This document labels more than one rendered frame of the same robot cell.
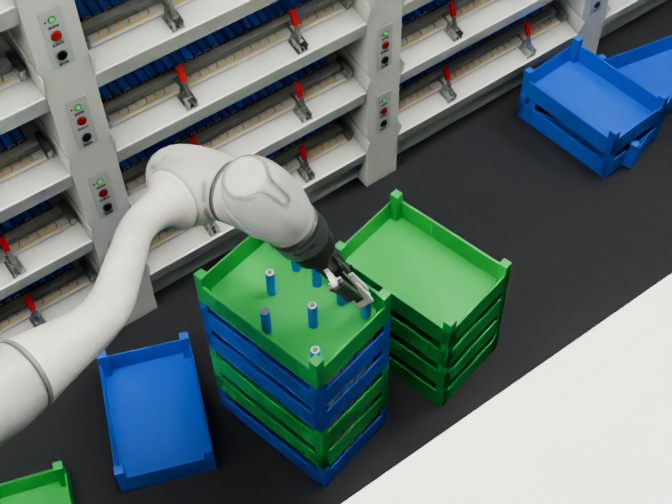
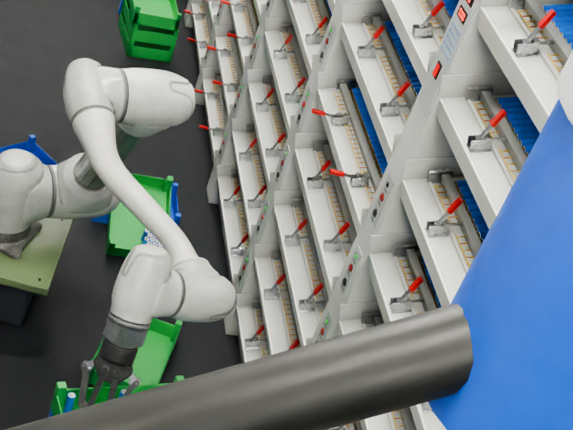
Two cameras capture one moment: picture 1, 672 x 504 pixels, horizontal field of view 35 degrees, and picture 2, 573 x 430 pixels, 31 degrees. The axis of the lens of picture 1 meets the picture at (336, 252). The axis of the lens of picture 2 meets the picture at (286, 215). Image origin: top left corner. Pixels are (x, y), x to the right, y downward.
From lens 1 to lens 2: 2.23 m
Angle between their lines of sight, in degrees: 72
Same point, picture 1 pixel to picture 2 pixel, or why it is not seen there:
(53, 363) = (83, 118)
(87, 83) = (336, 317)
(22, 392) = (76, 100)
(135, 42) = not seen: hidden behind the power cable
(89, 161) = not seen: hidden behind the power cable
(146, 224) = (167, 232)
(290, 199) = (124, 276)
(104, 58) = (350, 328)
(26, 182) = (311, 329)
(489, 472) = not seen: outside the picture
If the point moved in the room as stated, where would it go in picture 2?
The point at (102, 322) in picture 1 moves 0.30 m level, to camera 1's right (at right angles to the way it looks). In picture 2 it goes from (97, 151) to (12, 206)
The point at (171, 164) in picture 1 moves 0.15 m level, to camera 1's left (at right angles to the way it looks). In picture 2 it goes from (205, 265) to (238, 235)
